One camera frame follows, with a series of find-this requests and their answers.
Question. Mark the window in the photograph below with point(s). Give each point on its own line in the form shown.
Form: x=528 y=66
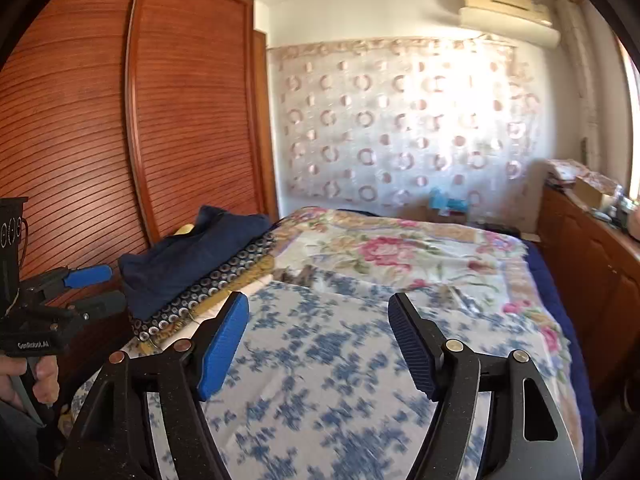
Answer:
x=632 y=135

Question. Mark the white window curtain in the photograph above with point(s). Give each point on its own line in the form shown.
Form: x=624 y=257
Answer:
x=585 y=85

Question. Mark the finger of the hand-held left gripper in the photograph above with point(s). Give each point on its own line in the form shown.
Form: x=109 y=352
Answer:
x=105 y=302
x=90 y=276

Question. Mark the circle-patterned sheer curtain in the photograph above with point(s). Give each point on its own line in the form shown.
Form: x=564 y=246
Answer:
x=400 y=125

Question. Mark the cardboard box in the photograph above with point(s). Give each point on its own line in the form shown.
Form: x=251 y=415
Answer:
x=590 y=192

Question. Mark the folded patterned cloth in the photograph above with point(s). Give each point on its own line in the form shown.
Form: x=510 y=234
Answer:
x=565 y=169

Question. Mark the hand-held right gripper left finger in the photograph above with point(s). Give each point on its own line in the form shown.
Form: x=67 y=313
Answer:
x=222 y=345

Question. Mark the wooden slatted wardrobe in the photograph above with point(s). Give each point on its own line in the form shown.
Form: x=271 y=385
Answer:
x=175 y=110

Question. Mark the wooden low cabinet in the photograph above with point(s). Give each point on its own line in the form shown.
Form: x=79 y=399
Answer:
x=590 y=260

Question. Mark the person's left hand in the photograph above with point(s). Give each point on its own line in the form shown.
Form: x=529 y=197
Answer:
x=45 y=380

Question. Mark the wall air conditioner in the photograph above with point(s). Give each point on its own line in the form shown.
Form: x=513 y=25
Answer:
x=505 y=20

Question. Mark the blue plastic bag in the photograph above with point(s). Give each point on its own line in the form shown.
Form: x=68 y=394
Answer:
x=450 y=202

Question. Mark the navy blue mattress sheet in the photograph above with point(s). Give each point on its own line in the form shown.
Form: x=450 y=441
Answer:
x=575 y=310

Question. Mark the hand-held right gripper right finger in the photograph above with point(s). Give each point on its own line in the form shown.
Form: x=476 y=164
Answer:
x=412 y=340

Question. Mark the navy blue t-shirt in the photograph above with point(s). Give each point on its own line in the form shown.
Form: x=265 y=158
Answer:
x=190 y=260

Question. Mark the yellow plush pillow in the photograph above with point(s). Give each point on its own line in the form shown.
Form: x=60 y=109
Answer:
x=185 y=230

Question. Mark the dark circle-patterned cushion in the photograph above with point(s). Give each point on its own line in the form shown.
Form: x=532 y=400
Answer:
x=220 y=280

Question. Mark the blue floral bedsheet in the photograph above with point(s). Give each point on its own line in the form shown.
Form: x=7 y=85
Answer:
x=325 y=360

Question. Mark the pink floral blanket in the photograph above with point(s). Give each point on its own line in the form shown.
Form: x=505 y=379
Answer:
x=400 y=255

